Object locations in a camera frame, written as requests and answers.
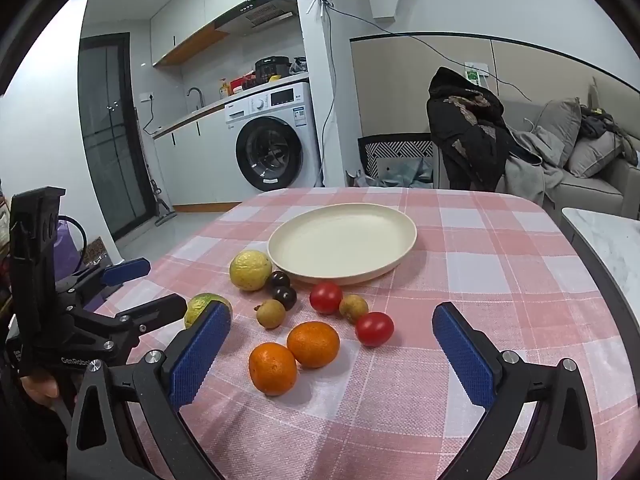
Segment large grey cushion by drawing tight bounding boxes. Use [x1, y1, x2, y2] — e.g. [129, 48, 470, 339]
[532, 97, 583, 168]

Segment white wall socket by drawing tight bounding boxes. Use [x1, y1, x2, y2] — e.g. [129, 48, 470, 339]
[464, 61, 491, 88]

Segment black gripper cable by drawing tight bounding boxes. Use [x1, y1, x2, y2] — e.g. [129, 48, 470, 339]
[59, 216, 87, 273]

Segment small grey cushion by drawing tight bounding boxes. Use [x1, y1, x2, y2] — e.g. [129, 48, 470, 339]
[567, 130, 626, 178]

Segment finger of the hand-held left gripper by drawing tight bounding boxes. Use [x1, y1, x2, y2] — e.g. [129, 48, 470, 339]
[92, 293, 189, 336]
[56, 258, 152, 306]

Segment dark glass door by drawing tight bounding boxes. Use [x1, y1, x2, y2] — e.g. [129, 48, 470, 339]
[77, 32, 156, 241]

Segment black white patterned basket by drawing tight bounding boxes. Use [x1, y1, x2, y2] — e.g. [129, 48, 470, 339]
[357, 133, 436, 190]

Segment white washing machine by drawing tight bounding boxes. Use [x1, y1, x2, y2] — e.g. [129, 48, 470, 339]
[223, 80, 323, 193]

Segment silver range hood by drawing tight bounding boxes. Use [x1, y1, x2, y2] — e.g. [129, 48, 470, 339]
[212, 0, 301, 36]

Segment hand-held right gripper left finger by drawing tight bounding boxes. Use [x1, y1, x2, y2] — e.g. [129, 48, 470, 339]
[66, 301, 233, 480]

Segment person's left hand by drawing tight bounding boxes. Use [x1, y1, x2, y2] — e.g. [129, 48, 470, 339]
[20, 369, 62, 409]

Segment greenish lemon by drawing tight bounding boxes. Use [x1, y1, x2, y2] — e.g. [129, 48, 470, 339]
[184, 292, 233, 331]

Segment pink checked tablecloth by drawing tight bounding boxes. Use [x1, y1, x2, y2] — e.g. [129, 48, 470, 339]
[75, 187, 616, 480]

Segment yellowish lemon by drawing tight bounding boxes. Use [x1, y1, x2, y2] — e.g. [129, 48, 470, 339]
[229, 250, 273, 292]

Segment dark clothes pile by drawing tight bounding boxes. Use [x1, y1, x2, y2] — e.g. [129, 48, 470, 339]
[580, 107, 640, 166]

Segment purple plastic bag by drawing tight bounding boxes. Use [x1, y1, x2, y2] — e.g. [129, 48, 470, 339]
[52, 220, 83, 281]

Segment white base cabinets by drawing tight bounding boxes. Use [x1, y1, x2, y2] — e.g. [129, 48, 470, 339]
[152, 110, 242, 211]

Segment white wall cabinets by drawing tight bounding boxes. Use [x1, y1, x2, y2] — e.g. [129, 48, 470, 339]
[150, 0, 312, 67]

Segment red tomato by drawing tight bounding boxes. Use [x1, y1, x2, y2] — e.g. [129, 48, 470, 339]
[355, 311, 395, 348]
[309, 282, 344, 315]

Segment grey sofa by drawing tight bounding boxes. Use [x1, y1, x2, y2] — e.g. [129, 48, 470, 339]
[430, 77, 640, 221]

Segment orange mandarin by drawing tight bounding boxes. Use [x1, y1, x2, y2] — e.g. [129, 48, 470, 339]
[286, 321, 341, 368]
[248, 342, 298, 396]

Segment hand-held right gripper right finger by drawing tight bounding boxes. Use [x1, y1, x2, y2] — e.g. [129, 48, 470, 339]
[432, 302, 598, 480]

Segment black pressure cooker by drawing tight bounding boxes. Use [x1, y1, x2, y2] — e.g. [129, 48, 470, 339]
[255, 56, 292, 83]

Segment upright mop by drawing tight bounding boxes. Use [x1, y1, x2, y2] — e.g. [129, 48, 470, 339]
[144, 95, 177, 227]

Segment brown longan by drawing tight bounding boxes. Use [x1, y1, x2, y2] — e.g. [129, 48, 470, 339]
[339, 294, 370, 324]
[255, 299, 287, 330]

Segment black wall cable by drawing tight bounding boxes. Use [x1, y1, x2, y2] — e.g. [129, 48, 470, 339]
[295, 0, 533, 103]

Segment grey blanket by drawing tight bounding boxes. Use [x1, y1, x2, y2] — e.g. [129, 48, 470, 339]
[502, 127, 566, 206]

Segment cream round plate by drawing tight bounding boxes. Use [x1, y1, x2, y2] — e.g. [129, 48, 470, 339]
[267, 202, 418, 287]

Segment white marble table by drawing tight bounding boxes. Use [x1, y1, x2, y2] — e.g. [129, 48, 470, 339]
[560, 206, 640, 331]

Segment black patterned jacket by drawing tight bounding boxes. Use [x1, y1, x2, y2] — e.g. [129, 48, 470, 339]
[426, 66, 516, 193]

